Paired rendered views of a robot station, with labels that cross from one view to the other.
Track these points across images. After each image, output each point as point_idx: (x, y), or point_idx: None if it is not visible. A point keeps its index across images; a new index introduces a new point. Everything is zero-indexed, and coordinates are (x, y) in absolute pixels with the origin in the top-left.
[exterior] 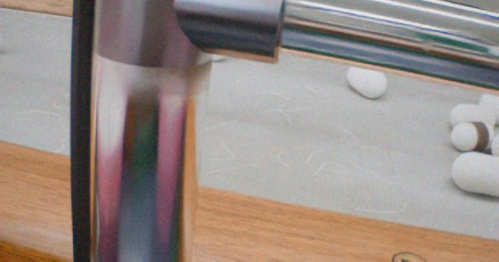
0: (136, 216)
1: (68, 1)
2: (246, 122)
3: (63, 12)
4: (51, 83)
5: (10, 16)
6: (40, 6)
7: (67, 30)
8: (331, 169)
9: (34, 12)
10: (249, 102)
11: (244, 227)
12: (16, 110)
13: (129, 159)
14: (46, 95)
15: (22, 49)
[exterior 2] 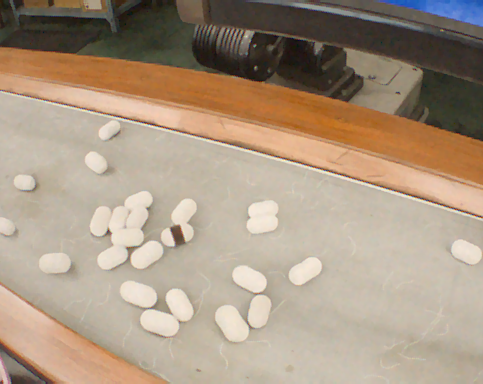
0: None
1: (345, 159)
2: None
3: (343, 171)
4: (371, 327)
5: (299, 179)
6: (321, 162)
7: (356, 211)
8: None
9: (316, 167)
10: None
11: None
12: (358, 376)
13: None
14: (372, 349)
15: (334, 262)
